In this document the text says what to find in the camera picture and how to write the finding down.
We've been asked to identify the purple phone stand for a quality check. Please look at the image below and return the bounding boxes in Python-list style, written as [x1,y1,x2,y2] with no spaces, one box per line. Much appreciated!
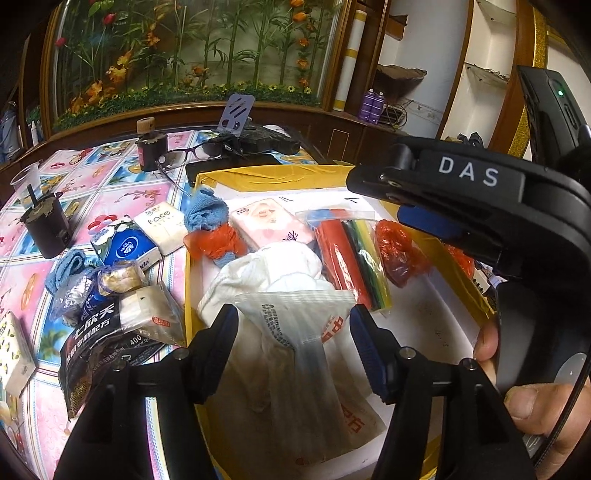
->
[217,92,256,137]

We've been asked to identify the brown rough wall shelf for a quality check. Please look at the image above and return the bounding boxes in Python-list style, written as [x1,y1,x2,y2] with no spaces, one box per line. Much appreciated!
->
[375,64,428,95]

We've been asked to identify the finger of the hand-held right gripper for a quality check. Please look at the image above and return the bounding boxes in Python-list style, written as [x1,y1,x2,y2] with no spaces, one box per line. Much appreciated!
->
[398,207,505,278]
[345,137,422,205]

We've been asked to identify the black device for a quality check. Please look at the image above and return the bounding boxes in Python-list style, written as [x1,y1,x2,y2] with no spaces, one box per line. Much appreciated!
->
[226,124,301,155]

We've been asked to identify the white plastic bag red print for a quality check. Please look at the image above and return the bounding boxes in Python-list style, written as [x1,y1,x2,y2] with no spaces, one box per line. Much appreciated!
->
[233,291,386,462]

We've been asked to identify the pink tissue pack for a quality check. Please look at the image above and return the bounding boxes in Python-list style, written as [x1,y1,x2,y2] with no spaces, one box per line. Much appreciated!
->
[229,198,315,252]

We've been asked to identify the wire basket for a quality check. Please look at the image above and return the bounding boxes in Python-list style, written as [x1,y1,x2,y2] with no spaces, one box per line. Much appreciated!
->
[383,102,411,129]

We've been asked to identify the wooden cabinet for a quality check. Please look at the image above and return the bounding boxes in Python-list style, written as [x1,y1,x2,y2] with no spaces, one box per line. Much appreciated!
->
[0,99,416,167]

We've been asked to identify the white and yellow roll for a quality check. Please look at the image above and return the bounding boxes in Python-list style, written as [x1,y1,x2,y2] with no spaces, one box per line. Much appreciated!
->
[333,9,368,114]

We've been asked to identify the black cup with straw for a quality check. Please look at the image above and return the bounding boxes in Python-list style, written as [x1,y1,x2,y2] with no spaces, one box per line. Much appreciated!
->
[21,185,72,259]

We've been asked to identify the blue and orange cloth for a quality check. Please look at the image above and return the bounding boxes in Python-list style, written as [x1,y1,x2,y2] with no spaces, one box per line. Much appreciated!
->
[184,224,247,268]

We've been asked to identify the clear plastic cup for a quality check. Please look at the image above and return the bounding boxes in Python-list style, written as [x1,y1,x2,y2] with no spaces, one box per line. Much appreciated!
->
[10,161,43,204]

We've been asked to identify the yellow-rimmed white box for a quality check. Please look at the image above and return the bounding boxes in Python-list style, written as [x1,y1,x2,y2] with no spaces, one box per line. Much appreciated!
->
[184,162,502,480]

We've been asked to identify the artificial flower glass display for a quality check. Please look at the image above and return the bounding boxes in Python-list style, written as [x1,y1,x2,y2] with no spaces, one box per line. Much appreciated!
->
[44,0,345,134]

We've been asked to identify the person's right hand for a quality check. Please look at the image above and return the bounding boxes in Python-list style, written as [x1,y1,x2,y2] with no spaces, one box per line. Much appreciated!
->
[473,318,591,480]

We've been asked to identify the black jar with cork lid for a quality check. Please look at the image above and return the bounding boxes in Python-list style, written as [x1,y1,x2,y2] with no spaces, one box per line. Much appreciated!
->
[136,117,168,172]

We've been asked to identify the black eyeglasses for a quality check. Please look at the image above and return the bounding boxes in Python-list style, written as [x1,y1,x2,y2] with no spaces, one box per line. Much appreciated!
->
[154,141,241,185]

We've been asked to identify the orange plastic bag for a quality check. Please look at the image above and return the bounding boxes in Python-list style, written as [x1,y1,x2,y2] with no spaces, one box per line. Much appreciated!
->
[445,244,476,280]
[374,219,428,287]

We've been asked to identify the glass corner shelf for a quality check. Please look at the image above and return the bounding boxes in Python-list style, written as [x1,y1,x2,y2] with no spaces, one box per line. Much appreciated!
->
[475,0,518,24]
[464,62,511,88]

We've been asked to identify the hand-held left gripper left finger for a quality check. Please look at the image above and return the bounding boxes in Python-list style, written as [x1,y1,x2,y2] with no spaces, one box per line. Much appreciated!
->
[53,302,241,480]

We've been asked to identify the clear-wrapped white tissue pack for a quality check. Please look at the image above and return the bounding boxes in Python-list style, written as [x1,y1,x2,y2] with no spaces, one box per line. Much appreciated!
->
[119,282,188,347]

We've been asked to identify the clear bag of coloured clay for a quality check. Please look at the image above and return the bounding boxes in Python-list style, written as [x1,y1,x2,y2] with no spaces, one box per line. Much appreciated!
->
[295,208,393,317]

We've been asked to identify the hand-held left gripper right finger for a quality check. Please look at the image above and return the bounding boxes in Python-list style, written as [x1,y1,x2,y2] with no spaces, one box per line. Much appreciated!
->
[348,305,539,480]

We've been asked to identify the black phone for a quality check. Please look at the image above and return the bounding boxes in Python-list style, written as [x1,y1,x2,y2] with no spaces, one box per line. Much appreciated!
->
[185,154,289,188]

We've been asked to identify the yellow-patterned tissue box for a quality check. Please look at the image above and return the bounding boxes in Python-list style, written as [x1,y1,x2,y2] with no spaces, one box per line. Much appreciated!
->
[0,310,38,398]

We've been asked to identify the blue and white tissue pack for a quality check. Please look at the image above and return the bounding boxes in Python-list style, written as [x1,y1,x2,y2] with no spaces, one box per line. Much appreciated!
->
[90,226,158,271]

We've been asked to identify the black snack packet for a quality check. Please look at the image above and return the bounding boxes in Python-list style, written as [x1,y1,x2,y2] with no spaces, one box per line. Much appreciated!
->
[59,295,160,421]

